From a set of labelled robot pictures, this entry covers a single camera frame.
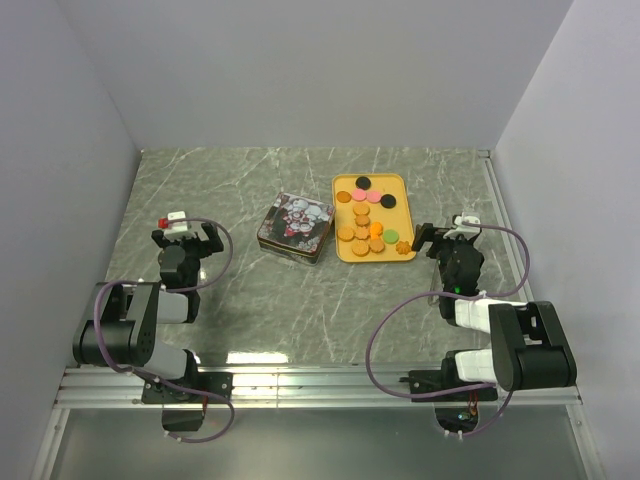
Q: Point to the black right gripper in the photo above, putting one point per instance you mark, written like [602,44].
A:
[424,232]

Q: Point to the black sandwich cookie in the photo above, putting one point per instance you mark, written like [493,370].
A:
[388,201]
[363,183]

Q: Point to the pink macaron cookie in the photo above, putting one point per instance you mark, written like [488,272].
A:
[359,195]
[373,196]

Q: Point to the yellow cookie tray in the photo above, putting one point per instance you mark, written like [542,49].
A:
[397,218]

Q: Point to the tan flower cookie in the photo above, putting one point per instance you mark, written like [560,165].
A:
[403,248]

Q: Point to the brown oval cookie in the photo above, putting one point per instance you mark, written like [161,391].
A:
[362,220]

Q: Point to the orange flower cookie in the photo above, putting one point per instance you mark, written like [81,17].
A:
[362,233]

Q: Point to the orange fish cookie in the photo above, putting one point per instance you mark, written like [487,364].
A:
[376,230]

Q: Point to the aluminium table rail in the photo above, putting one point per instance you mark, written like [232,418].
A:
[278,386]

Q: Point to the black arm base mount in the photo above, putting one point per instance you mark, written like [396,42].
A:
[430,381]

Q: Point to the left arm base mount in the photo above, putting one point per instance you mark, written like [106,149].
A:
[218,383]

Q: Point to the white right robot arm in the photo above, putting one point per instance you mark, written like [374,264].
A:
[528,347]

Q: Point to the brown round cookie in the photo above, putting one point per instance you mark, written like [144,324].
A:
[376,245]

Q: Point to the round biscuit sandwich cookie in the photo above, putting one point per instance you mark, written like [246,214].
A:
[360,248]
[360,208]
[345,233]

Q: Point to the gold tin lid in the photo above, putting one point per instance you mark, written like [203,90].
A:
[292,214]

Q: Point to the black gold cookie tin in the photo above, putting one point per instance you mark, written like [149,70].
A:
[305,251]

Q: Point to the green macaron cookie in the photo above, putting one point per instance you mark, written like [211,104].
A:
[390,236]

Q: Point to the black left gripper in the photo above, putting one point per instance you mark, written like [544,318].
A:
[162,241]

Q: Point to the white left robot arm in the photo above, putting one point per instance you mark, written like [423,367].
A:
[119,327]

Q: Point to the metal serving tongs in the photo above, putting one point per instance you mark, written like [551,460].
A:
[435,285]

